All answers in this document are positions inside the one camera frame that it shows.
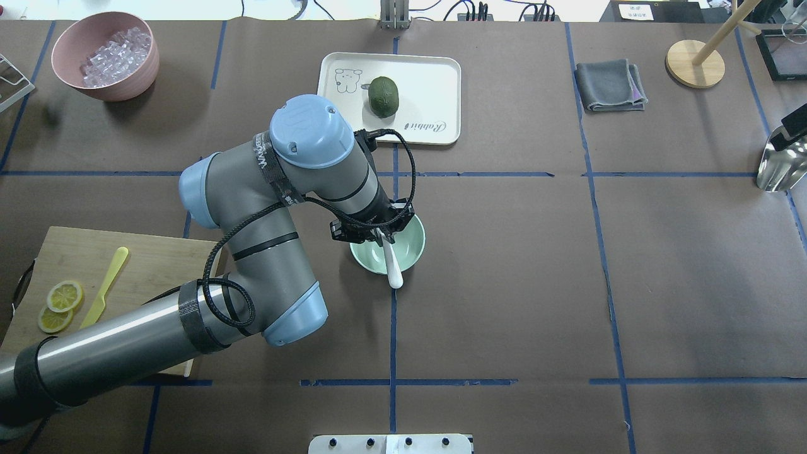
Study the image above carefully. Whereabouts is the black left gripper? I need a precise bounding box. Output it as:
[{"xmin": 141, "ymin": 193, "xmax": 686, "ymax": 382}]
[{"xmin": 372, "ymin": 201, "xmax": 414, "ymax": 245}]

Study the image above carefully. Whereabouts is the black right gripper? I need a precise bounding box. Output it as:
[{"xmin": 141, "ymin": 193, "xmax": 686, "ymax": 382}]
[{"xmin": 773, "ymin": 103, "xmax": 807, "ymax": 151}]

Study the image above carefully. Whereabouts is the green bowl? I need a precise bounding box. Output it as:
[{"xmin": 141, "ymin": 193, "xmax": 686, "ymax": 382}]
[{"xmin": 349, "ymin": 214, "xmax": 426, "ymax": 275}]

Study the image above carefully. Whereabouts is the white plastic spoon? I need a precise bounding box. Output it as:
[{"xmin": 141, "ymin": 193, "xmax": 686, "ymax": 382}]
[{"xmin": 376, "ymin": 229, "xmax": 404, "ymax": 289}]

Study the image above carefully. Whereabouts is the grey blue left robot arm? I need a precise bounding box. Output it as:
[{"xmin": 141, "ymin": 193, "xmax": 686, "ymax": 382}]
[{"xmin": 1, "ymin": 95, "xmax": 414, "ymax": 441}]

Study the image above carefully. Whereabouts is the pink bowl with ice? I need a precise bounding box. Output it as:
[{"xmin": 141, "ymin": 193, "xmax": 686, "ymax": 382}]
[{"xmin": 51, "ymin": 11, "xmax": 160, "ymax": 102}]

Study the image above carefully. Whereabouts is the metal scoop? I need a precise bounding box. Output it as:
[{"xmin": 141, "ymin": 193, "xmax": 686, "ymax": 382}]
[{"xmin": 755, "ymin": 125, "xmax": 806, "ymax": 192}]

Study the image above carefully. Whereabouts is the black framed tray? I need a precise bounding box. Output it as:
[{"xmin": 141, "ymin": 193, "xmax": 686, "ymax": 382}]
[{"xmin": 755, "ymin": 29, "xmax": 806, "ymax": 81}]

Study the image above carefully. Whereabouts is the cream rabbit tray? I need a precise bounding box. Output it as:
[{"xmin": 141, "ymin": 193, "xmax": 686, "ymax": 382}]
[{"xmin": 317, "ymin": 52, "xmax": 462, "ymax": 146}]

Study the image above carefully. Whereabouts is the green avocado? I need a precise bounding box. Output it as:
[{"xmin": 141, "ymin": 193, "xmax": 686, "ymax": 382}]
[{"xmin": 367, "ymin": 76, "xmax": 400, "ymax": 119}]

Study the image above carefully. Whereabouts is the wooden stand with round base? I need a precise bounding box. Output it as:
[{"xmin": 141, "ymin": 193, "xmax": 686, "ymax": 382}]
[{"xmin": 664, "ymin": 1, "xmax": 760, "ymax": 89}]

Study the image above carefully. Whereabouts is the grey folded cloth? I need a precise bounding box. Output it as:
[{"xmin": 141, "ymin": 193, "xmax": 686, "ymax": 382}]
[{"xmin": 574, "ymin": 59, "xmax": 649, "ymax": 112}]

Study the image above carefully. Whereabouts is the black power strip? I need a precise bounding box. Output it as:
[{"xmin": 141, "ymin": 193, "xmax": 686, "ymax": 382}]
[{"xmin": 456, "ymin": 1, "xmax": 561, "ymax": 23}]

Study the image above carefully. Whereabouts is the yellow plastic knife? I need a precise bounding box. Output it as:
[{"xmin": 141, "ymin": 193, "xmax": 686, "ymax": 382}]
[{"xmin": 79, "ymin": 245, "xmax": 130, "ymax": 329}]

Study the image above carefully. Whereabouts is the bamboo cutting board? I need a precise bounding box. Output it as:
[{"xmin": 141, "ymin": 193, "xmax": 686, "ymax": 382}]
[{"xmin": 2, "ymin": 226, "xmax": 214, "ymax": 357}]

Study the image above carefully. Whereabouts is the lemon slice upper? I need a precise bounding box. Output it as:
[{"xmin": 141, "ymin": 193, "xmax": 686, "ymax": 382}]
[{"xmin": 46, "ymin": 281, "xmax": 84, "ymax": 313}]

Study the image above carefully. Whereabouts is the lemon slice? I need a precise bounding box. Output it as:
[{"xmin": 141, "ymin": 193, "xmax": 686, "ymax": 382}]
[
  {"xmin": 46, "ymin": 281, "xmax": 84, "ymax": 313},
  {"xmin": 37, "ymin": 305, "xmax": 73, "ymax": 334}
]

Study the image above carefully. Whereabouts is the lemon slice lower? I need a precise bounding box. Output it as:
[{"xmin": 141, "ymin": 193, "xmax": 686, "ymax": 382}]
[{"xmin": 37, "ymin": 305, "xmax": 73, "ymax": 334}]

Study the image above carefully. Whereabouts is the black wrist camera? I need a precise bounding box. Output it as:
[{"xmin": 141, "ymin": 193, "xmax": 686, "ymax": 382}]
[{"xmin": 330, "ymin": 219, "xmax": 378, "ymax": 244}]

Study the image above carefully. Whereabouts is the aluminium frame post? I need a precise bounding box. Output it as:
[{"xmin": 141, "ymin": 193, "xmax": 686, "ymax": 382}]
[{"xmin": 380, "ymin": 0, "xmax": 411, "ymax": 30}]

